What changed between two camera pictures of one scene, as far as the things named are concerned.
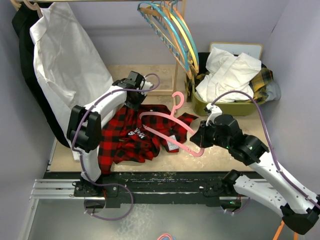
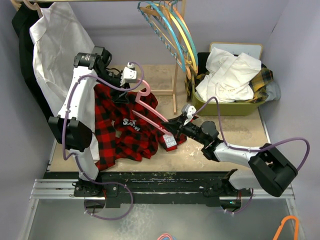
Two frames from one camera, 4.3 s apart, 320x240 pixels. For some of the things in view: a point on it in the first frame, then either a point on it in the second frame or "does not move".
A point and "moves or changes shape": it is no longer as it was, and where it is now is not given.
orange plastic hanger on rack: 172,28 does not move
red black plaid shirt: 124,138 moves or changes shape
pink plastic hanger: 173,117 → 149,109
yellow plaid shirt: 258,83 does not move
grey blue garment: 273,91 does not move
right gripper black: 200,138 → 175,126
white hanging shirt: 68,69 does not move
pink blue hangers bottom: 166,236 does not move
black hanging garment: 23,18 does not move
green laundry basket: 244,108 does not move
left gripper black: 135,106 → 122,98
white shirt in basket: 227,72 does not move
